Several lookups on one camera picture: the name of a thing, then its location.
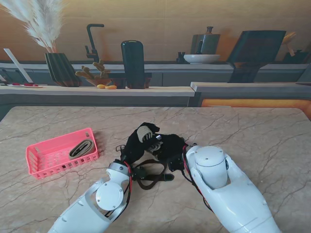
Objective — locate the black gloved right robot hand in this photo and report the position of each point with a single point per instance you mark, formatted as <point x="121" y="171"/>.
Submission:
<point x="170" y="148"/>

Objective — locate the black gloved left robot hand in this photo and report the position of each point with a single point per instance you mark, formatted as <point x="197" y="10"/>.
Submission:
<point x="138" y="145"/>

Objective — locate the beige woven belt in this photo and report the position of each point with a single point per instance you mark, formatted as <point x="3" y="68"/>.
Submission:
<point x="81" y="149"/>
<point x="143" y="132"/>

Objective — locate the dark brown woven belt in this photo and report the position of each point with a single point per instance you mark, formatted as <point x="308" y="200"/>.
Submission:
<point x="150" y="180"/>

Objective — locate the pink plastic storage basket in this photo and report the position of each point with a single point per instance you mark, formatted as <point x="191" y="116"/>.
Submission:
<point x="48" y="150"/>

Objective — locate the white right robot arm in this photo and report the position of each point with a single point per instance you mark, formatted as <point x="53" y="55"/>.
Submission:
<point x="230" y="194"/>

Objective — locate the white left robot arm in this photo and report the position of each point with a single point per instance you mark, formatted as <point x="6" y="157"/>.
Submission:
<point x="92" y="206"/>

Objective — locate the orange fruit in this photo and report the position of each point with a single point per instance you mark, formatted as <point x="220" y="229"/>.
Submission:
<point x="111" y="87"/>
<point x="100" y="86"/>

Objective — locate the grey kitchen counter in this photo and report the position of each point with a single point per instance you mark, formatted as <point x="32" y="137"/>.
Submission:
<point x="182" y="75"/>

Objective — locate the wooden bowl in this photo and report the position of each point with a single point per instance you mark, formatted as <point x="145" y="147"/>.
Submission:
<point x="97" y="81"/>

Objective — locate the light wooden counter shelf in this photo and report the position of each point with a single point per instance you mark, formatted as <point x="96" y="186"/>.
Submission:
<point x="73" y="91"/>

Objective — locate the black tall cylinder appliance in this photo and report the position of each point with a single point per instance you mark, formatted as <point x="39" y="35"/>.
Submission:
<point x="133" y="60"/>

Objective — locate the green cactus plant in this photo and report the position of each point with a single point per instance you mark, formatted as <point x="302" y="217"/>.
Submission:
<point x="99" y="69"/>

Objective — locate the small black countertop item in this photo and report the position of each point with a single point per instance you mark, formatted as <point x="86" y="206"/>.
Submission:
<point x="181" y="58"/>

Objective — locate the white ceramic bowl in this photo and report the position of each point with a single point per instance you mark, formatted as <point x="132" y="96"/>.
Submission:
<point x="201" y="58"/>

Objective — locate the pale stone counter slab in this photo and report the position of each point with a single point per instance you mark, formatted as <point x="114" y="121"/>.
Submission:
<point x="243" y="87"/>

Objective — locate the dark ribbed vase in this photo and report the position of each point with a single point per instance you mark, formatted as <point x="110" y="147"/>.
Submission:
<point x="60" y="70"/>

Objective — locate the grey lidded pot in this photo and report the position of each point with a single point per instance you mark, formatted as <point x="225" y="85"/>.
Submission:
<point x="209" y="43"/>

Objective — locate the black kitchen faucet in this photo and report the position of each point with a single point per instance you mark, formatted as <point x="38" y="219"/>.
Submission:
<point x="91" y="41"/>

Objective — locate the black angled slab stand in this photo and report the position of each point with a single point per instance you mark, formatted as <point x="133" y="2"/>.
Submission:
<point x="255" y="53"/>

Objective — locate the white plate with red food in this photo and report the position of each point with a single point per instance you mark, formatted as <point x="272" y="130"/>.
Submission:
<point x="24" y="85"/>

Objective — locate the white leaning board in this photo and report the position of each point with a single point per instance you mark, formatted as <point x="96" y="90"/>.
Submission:
<point x="17" y="64"/>

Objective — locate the white pampas grass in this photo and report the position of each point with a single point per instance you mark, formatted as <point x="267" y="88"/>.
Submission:
<point x="46" y="26"/>

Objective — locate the black utensil holder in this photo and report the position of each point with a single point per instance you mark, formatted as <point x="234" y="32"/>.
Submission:
<point x="295" y="57"/>

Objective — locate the yellow kitchen utensils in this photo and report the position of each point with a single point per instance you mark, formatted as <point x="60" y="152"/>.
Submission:
<point x="289" y="37"/>

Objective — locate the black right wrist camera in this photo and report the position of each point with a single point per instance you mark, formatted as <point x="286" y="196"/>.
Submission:
<point x="176" y="163"/>

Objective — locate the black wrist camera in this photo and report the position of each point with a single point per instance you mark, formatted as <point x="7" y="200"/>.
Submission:
<point x="139" y="172"/>
<point x="176" y="163"/>

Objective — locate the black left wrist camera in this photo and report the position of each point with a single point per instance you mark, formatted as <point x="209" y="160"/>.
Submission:
<point x="139" y="172"/>

